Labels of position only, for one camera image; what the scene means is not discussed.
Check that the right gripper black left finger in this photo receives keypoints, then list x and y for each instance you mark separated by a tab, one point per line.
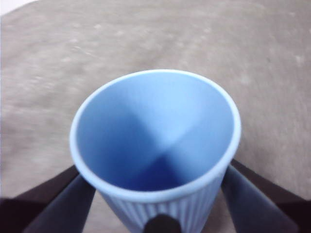
53	208

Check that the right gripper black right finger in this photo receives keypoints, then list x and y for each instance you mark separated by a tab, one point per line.
257	206

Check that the blue ribbed plastic cup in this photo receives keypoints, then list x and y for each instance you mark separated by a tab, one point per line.
155	121

